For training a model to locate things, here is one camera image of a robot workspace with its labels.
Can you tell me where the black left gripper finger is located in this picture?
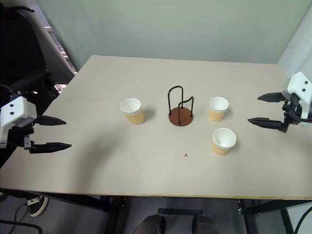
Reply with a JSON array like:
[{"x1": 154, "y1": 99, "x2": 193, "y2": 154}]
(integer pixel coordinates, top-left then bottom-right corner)
[
  {"x1": 29, "y1": 142, "x2": 72, "y2": 155},
  {"x1": 36, "y1": 116, "x2": 67, "y2": 126}
]

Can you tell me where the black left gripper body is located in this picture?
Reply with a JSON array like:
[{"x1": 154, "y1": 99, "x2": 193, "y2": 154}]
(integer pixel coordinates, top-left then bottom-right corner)
[{"x1": 8, "y1": 116, "x2": 38, "y2": 150}]

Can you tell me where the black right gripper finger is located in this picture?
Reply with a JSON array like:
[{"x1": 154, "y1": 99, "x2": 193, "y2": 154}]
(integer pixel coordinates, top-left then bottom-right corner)
[
  {"x1": 247, "y1": 117, "x2": 285, "y2": 132},
  {"x1": 257, "y1": 92, "x2": 286, "y2": 103}
]

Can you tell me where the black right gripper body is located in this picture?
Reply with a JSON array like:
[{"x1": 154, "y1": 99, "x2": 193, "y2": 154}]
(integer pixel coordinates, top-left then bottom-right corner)
[{"x1": 281, "y1": 92, "x2": 303, "y2": 134}]

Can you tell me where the ribbed tan paper cup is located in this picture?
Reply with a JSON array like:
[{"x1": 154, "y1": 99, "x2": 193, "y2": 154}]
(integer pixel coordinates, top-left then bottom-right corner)
[
  {"x1": 208, "y1": 97, "x2": 230, "y2": 122},
  {"x1": 119, "y1": 98, "x2": 145, "y2": 126},
  {"x1": 211, "y1": 128, "x2": 237, "y2": 157}
]

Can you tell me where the black white sneaker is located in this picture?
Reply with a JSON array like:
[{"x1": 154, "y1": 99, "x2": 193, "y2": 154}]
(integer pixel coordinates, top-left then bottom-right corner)
[{"x1": 26, "y1": 194, "x2": 50, "y2": 217}]

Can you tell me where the black office chair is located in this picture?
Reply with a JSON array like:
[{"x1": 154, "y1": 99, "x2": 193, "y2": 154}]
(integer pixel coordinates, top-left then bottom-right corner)
[{"x1": 0, "y1": 4, "x2": 61, "y2": 169}]

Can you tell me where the dark rounded right robot foot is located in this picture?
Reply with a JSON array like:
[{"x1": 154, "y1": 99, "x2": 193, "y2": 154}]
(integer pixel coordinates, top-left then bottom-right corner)
[{"x1": 192, "y1": 214, "x2": 217, "y2": 234}]

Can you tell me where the black flat floor plate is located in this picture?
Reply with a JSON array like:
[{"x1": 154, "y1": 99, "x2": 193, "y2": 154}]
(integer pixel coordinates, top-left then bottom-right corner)
[{"x1": 157, "y1": 208, "x2": 203, "y2": 215}]

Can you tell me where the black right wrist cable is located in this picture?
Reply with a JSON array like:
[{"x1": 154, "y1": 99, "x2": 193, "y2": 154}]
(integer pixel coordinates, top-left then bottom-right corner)
[{"x1": 289, "y1": 107, "x2": 312, "y2": 123}]

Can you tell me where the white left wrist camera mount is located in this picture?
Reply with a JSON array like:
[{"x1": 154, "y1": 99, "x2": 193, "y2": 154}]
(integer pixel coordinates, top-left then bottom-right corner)
[{"x1": 0, "y1": 96, "x2": 38, "y2": 149}]

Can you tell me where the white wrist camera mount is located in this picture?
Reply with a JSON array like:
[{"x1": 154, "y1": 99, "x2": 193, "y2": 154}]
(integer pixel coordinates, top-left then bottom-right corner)
[
  {"x1": 0, "y1": 96, "x2": 38, "y2": 149},
  {"x1": 281, "y1": 71, "x2": 312, "y2": 127}
]

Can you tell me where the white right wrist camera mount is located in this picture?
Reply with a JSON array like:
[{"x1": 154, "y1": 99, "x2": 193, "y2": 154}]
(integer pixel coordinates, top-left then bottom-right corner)
[{"x1": 281, "y1": 71, "x2": 312, "y2": 127}]

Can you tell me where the black metal table frame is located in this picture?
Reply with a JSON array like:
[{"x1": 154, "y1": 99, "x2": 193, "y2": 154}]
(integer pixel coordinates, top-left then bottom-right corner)
[{"x1": 0, "y1": 187, "x2": 312, "y2": 234}]

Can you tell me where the black wire cup holder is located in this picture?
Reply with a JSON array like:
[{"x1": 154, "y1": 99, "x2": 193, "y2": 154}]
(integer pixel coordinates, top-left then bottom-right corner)
[{"x1": 167, "y1": 85, "x2": 195, "y2": 127}]

